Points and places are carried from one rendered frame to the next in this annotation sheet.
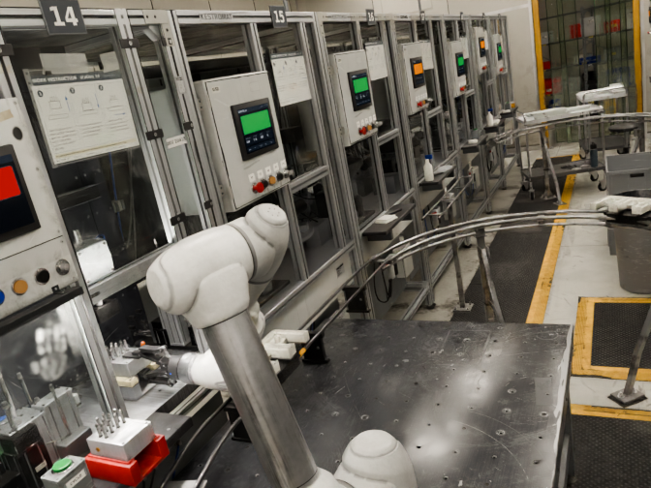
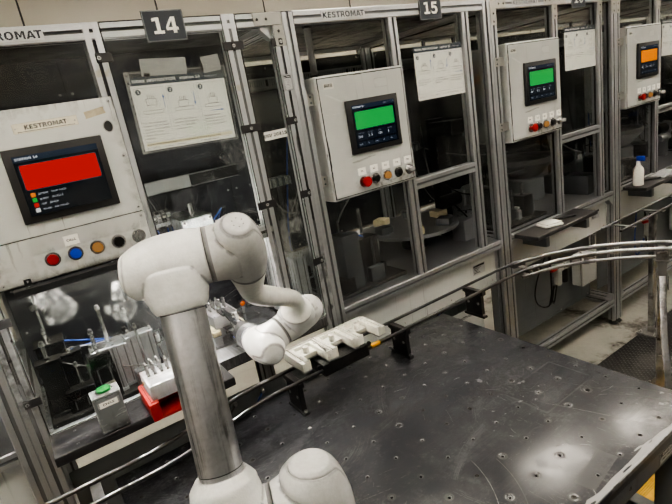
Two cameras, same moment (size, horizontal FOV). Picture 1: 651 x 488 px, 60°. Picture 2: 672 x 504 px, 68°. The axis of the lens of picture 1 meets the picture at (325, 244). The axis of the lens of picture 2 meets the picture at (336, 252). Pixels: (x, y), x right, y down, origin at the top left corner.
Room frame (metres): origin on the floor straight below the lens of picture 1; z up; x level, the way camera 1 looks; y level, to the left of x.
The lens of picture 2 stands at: (0.34, -0.61, 1.70)
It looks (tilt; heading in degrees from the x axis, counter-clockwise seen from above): 16 degrees down; 30
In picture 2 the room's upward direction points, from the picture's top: 10 degrees counter-clockwise
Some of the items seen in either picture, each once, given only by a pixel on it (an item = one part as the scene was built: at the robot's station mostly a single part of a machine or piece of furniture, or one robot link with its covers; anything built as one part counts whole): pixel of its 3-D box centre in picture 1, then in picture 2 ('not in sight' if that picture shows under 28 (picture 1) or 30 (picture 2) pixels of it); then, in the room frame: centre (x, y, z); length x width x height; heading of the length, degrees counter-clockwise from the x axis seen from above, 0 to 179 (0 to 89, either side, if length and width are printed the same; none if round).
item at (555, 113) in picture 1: (561, 148); not in sight; (6.17, -2.77, 0.48); 0.88 x 0.56 x 0.96; 79
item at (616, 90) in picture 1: (604, 124); not in sight; (7.09, -3.74, 0.48); 0.84 x 0.58 x 0.97; 159
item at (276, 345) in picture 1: (268, 365); (336, 348); (1.77, 0.27, 0.84); 0.36 x 0.14 x 0.10; 151
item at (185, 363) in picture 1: (193, 368); (250, 336); (1.53, 0.46, 1.00); 0.09 x 0.06 x 0.09; 151
